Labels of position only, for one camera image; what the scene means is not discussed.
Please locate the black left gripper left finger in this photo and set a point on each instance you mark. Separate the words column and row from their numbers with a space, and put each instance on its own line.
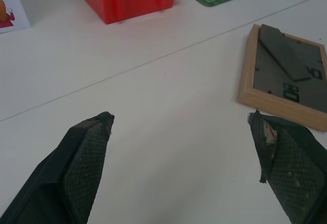
column 76, row 173

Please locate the wooden framed clock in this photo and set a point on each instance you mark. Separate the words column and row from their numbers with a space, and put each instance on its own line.
column 278, row 99

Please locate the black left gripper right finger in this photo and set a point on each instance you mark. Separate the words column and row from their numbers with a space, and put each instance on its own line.
column 293, row 168

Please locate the white cartoon picture card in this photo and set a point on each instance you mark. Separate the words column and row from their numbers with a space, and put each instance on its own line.
column 10, row 7

